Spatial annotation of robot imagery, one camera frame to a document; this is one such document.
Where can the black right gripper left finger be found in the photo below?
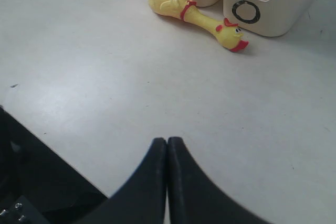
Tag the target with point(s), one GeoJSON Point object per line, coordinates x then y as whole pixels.
{"type": "Point", "coordinates": [142, 198]}

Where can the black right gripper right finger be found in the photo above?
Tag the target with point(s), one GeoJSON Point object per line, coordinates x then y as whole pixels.
{"type": "Point", "coordinates": [193, 197]}

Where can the whole rubber chicken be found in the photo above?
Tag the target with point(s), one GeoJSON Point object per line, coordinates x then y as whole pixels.
{"type": "Point", "coordinates": [229, 35]}

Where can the black equipment at table edge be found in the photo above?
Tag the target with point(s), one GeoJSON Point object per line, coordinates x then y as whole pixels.
{"type": "Point", "coordinates": [30, 169]}

